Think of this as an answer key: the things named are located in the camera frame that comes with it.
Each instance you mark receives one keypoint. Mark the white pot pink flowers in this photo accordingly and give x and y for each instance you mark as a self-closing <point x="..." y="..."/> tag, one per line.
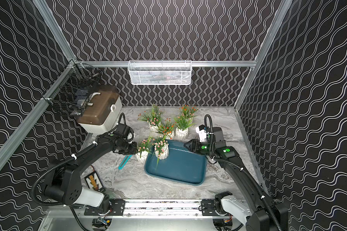
<point x="161" y="148"/>

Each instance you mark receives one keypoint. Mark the brown lid storage box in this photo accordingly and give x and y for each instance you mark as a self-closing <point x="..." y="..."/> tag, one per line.
<point x="102" y="110"/>

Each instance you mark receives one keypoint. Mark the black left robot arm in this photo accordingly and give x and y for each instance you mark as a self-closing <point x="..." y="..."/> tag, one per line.
<point x="61" y="183"/>

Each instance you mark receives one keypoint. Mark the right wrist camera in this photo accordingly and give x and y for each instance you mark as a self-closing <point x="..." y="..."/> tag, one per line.
<point x="202" y="132"/>

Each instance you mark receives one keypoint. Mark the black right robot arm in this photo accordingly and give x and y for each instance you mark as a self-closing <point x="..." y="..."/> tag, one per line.
<point x="243" y="179"/>

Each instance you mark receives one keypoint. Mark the white wire wall basket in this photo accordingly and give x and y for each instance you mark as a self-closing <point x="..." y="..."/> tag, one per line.
<point x="160" y="72"/>

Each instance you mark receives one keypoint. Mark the back right potted plant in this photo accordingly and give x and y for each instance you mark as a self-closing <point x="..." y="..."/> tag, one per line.
<point x="188" y="111"/>

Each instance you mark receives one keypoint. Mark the patterned card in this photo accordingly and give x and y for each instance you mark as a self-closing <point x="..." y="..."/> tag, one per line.
<point x="93" y="182"/>

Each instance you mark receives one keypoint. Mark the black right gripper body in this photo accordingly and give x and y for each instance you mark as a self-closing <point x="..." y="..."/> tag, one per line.
<point x="203" y="147"/>

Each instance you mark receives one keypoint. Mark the red flower potted plant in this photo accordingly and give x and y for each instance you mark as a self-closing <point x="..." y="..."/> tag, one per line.
<point x="167" y="128"/>

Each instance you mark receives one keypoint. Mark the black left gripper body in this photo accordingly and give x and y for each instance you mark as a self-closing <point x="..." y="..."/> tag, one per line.
<point x="128" y="147"/>

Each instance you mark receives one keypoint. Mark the black wire wall basket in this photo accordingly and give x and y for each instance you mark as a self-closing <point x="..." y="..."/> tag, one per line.
<point x="72" y="96"/>

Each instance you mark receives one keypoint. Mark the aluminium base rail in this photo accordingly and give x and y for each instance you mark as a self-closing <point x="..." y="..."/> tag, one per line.
<point x="142" y="215"/>

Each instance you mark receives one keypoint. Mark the pink flower potted plant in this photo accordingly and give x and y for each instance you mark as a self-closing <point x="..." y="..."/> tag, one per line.
<point x="144" y="149"/>

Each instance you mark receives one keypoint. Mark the back left potted plant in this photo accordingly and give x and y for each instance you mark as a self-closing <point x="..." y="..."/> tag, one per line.
<point x="153" y="117"/>

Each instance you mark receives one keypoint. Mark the teal plastic tray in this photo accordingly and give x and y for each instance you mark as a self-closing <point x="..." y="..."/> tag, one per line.
<point x="180" y="166"/>

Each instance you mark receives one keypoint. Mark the white pot green plant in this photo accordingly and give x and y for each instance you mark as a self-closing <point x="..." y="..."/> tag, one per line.
<point x="183" y="123"/>

